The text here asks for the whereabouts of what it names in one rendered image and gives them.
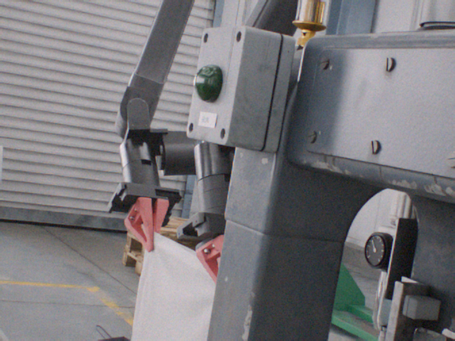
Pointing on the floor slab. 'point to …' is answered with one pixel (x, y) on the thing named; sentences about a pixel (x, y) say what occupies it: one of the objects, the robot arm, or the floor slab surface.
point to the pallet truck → (356, 302)
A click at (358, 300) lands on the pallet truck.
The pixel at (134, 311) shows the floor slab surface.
